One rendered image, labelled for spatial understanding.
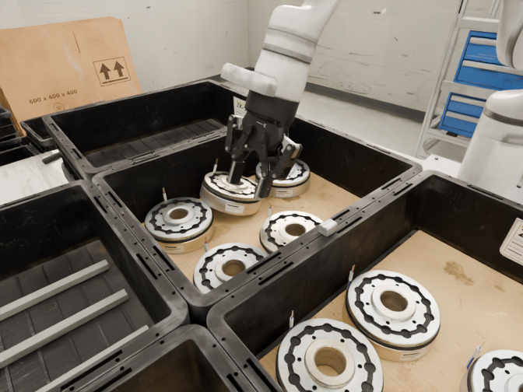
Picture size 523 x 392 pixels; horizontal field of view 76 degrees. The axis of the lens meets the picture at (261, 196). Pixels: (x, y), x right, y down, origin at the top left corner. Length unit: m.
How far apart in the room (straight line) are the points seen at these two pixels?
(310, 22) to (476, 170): 0.39
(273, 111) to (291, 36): 0.09
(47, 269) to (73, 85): 2.69
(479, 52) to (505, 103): 1.63
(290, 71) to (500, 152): 0.37
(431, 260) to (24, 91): 2.92
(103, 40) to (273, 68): 2.87
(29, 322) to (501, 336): 0.55
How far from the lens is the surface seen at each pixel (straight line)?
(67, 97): 3.17
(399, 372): 0.42
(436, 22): 3.24
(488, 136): 0.67
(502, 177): 0.69
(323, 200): 0.61
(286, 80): 0.47
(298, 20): 0.47
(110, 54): 3.30
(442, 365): 0.44
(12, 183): 1.10
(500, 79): 2.27
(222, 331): 0.30
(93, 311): 0.47
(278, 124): 0.48
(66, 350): 0.46
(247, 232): 0.54
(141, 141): 0.86
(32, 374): 0.46
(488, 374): 0.42
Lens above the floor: 1.18
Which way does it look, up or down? 35 degrees down
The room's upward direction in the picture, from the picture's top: straight up
